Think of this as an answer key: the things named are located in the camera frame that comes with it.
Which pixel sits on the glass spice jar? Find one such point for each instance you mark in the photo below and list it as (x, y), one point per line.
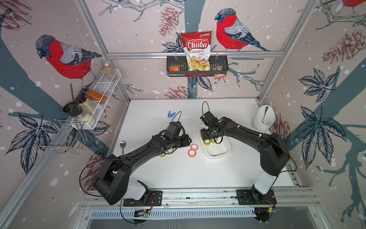
(110, 71)

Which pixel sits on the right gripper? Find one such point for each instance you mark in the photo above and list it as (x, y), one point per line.
(203, 137)

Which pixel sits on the orange sauce bottle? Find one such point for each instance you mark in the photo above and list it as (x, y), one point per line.
(96, 96)

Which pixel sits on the red tape roll back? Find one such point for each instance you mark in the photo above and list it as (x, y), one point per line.
(194, 147)

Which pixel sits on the blue tape cutter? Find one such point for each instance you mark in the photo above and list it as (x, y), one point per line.
(171, 115)

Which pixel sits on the white wire shelf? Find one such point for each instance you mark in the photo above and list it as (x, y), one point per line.
(94, 112)

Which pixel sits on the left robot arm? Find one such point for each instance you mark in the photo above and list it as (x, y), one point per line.
(113, 177)

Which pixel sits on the black wall basket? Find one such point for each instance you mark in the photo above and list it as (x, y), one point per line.
(179, 66)

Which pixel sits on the red tape roll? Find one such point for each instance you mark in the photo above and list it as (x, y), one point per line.
(192, 153)
(194, 147)

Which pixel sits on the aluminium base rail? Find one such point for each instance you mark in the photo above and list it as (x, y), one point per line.
(226, 197)

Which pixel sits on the Chuba cassava chips bag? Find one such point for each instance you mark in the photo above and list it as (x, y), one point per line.
(197, 48)

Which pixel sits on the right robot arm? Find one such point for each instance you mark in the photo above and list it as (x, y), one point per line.
(272, 149)

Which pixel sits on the white utensil holder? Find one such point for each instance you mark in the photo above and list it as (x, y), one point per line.
(264, 119)

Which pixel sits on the metal spoon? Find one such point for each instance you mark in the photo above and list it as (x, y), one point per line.
(122, 146)

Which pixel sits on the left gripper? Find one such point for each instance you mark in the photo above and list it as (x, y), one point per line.
(186, 140)

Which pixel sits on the chrome wire rack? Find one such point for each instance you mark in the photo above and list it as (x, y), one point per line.
(71, 137)

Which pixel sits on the red tape roll front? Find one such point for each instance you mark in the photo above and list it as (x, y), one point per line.
(192, 153)

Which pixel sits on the white storage box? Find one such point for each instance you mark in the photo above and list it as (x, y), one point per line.
(215, 150)

